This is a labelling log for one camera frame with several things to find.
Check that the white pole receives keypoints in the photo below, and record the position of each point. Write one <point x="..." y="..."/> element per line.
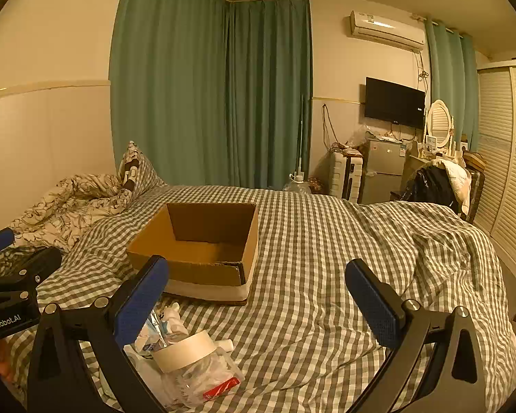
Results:
<point x="300" y="137"/>

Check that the white oval vanity mirror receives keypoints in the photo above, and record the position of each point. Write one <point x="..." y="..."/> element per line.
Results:
<point x="439" y="122"/>

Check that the wooden dressing table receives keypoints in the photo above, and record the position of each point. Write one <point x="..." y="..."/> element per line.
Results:
<point x="417" y="159"/>

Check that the floral patterned pillow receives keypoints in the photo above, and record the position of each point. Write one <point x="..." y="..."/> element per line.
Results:
<point x="135" y="167"/>

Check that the cream masking tape roll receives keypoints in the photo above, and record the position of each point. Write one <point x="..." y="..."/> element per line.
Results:
<point x="172" y="359"/>

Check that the blue and white packet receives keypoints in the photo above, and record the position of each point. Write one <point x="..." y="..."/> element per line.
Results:
<point x="150" y="345"/>

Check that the silver small fridge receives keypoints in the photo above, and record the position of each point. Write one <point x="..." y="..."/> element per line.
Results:
<point x="382" y="172"/>

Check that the white coat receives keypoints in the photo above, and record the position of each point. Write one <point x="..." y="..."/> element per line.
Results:
<point x="456" y="176"/>

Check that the clear water jug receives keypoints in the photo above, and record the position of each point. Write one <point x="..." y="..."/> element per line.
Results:
<point x="296" y="186"/>

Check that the clear plastic bag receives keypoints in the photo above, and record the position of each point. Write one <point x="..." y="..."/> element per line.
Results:
<point x="357" y="137"/>

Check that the white suitcase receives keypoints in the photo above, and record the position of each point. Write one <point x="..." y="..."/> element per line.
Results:
<point x="342" y="176"/>

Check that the person's left hand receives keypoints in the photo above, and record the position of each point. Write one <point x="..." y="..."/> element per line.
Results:
<point x="3" y="359"/>

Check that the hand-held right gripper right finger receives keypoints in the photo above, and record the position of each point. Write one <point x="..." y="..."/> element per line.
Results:
<point x="374" y="305"/>

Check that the black wall television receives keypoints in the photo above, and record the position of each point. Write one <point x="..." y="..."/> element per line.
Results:
<point x="393" y="102"/>

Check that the floral quilt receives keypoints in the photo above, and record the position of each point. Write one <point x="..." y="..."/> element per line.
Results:
<point x="64" y="206"/>

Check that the clear bag with red label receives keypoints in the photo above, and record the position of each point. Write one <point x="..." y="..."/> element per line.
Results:
<point x="206" y="380"/>

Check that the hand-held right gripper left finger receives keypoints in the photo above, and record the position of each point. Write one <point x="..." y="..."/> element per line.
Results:
<point x="139" y="305"/>

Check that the white air conditioner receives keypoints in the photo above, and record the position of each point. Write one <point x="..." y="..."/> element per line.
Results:
<point x="387" y="30"/>

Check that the green curtain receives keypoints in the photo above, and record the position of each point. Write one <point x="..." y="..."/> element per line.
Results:
<point x="266" y="94"/>
<point x="167" y="86"/>
<point x="451" y="86"/>

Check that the white louvered wardrobe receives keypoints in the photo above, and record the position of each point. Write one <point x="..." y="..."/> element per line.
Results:
<point x="505" y="150"/>

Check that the dark chair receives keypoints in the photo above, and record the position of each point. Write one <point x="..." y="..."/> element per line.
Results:
<point x="475" y="193"/>

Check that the brown cardboard box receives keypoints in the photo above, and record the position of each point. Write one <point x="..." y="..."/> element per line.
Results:
<point x="198" y="269"/>

